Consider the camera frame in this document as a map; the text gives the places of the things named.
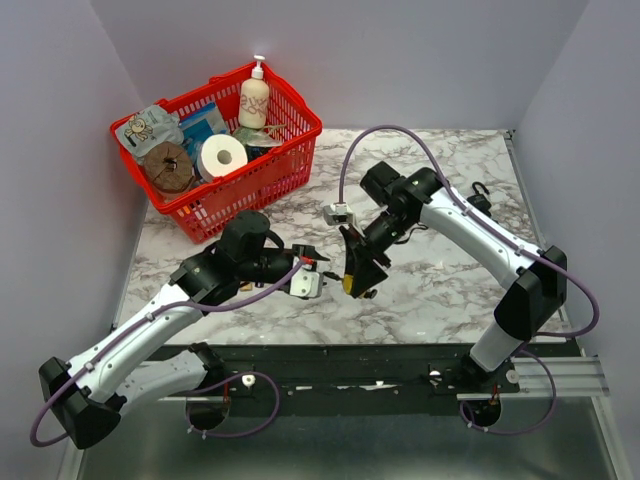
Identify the red plastic basket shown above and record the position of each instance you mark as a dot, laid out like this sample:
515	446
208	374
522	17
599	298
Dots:
202	212

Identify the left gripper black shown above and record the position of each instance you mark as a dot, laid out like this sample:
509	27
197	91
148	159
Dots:
309	251

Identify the white toilet paper roll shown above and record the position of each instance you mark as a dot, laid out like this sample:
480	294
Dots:
220	155

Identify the yellow padlock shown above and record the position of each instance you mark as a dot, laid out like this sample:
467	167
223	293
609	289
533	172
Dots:
347	282

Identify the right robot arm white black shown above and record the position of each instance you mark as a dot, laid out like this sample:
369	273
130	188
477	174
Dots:
535	287

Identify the cream lotion pump bottle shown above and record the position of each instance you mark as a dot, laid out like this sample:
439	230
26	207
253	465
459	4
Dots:
254	97

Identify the brown tape roll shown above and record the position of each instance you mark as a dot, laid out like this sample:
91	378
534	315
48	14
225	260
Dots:
169	169

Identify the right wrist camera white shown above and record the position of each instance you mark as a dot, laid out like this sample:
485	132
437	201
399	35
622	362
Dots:
338	213

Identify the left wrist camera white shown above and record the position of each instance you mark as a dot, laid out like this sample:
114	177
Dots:
307	283

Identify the green patterned packet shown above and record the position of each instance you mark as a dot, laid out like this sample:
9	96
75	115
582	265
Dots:
260	138

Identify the grey cartoon pouch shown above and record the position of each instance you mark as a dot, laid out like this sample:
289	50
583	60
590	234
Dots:
148	128

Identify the blue plastic package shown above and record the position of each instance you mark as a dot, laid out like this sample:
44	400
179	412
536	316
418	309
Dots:
203	123

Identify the black padlock with keys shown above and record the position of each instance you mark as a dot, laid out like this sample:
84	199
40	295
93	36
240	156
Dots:
480	198

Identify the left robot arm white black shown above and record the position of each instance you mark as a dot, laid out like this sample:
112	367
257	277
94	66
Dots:
91	392

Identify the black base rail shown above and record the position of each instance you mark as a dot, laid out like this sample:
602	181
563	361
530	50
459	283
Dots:
349	380

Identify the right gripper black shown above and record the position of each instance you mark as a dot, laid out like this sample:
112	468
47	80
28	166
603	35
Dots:
366	271

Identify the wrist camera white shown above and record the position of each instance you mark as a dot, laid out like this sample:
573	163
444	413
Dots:
307	283
338	213

